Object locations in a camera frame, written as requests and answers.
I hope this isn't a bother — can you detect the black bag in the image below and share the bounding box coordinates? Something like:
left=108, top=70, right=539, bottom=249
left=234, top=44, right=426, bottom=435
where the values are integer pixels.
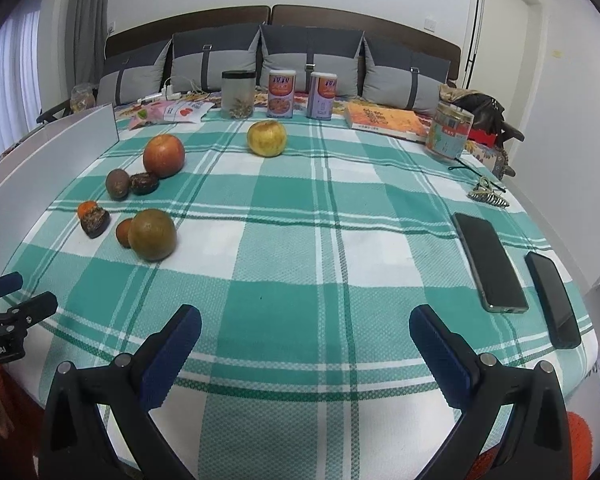
left=457, top=91, right=525, bottom=147

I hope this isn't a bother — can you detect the grey curtain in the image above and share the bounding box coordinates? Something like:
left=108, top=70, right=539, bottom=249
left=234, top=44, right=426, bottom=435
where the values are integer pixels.
left=62, top=0, right=115, bottom=92

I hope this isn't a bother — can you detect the small glass jar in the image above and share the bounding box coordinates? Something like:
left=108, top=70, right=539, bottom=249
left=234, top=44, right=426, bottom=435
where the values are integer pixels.
left=70, top=82, right=99, bottom=114

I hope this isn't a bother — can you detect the green orange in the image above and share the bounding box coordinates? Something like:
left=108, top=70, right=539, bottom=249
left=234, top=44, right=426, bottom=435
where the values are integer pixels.
left=127, top=208, right=178, bottom=262

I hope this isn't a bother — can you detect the large black smartphone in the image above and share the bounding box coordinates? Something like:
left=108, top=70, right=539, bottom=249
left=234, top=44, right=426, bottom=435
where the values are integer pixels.
left=452, top=212, right=530, bottom=314

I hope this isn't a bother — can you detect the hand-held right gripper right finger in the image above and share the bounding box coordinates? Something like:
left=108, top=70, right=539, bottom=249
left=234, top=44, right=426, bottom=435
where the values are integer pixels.
left=408, top=304, right=574, bottom=480

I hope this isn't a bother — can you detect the red apple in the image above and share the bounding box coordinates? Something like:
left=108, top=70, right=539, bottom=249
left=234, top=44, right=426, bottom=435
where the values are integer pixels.
left=143, top=134, right=186, bottom=179

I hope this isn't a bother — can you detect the white sheer curtain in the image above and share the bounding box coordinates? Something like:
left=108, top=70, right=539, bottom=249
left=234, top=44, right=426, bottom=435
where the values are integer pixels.
left=0, top=7, right=48, bottom=173

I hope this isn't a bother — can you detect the green plaid cloth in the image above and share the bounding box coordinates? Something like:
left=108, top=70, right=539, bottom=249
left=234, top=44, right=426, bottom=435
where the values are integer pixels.
left=4, top=106, right=600, bottom=480

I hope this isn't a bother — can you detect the glass jar with colourful label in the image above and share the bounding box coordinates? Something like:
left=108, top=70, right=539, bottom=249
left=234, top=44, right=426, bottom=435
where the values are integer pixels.
left=425, top=101, right=475, bottom=161

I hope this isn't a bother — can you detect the metal hair claw clip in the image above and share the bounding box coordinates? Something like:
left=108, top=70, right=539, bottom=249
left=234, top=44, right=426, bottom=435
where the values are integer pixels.
left=468, top=178, right=511, bottom=209

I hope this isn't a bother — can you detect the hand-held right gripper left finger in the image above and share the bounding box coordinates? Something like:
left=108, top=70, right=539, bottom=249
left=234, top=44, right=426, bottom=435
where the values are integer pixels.
left=39, top=304, right=202, bottom=480

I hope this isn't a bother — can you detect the yellow apple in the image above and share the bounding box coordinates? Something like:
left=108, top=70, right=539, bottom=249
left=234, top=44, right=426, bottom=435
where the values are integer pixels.
left=246, top=120, right=287, bottom=158

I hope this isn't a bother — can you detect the clear glass jar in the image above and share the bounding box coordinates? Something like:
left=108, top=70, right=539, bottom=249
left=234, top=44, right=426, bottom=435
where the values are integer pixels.
left=221, top=70, right=257, bottom=120

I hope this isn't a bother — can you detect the brown headboard panel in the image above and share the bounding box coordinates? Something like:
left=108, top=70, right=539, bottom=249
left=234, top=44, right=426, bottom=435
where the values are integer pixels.
left=271, top=4, right=462, bottom=82
left=103, top=5, right=272, bottom=61

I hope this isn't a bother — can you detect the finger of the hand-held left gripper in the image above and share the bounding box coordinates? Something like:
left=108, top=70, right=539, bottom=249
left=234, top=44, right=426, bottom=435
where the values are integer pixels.
left=4, top=292, right=59, bottom=342
left=0, top=272, right=24, bottom=307

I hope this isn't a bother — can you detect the small black smartphone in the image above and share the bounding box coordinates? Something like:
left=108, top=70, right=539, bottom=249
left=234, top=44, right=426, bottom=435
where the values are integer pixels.
left=524, top=251, right=582, bottom=350

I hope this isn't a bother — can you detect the white board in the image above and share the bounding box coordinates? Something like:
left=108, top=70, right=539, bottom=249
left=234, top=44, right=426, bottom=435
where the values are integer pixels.
left=0, top=102, right=120, bottom=286

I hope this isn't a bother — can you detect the small orange tangerine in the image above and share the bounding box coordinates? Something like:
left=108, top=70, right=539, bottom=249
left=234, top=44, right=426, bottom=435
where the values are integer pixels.
left=115, top=218, right=137, bottom=249

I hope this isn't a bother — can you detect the white door frame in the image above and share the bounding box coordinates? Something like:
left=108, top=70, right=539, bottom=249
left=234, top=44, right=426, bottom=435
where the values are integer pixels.
left=462, top=0, right=548, bottom=106

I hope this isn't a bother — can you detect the orange ribbed object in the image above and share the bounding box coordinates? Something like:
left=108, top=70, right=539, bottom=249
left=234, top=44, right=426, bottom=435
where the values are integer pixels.
left=466, top=410, right=594, bottom=480

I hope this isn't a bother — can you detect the grey strapped pillow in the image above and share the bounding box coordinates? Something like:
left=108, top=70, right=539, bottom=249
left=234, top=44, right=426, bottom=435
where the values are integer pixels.
left=96, top=40, right=174, bottom=107
left=359, top=35, right=452, bottom=111
left=169, top=27, right=262, bottom=94
left=256, top=24, right=366, bottom=100

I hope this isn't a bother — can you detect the white snack packet red print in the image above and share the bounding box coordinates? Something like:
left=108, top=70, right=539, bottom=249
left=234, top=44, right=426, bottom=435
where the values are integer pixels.
left=162, top=100, right=215, bottom=124

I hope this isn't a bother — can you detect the orange labelled can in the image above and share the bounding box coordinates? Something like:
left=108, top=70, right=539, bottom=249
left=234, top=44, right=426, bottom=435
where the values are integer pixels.
left=267, top=70, right=297, bottom=119

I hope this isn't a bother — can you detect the purple labelled can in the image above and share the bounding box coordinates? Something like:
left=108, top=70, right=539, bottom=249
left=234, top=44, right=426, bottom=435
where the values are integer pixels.
left=307, top=71, right=339, bottom=121

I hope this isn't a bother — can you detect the white power adapter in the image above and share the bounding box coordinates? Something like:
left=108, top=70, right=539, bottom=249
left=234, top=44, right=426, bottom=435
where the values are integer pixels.
left=139, top=85, right=182, bottom=104

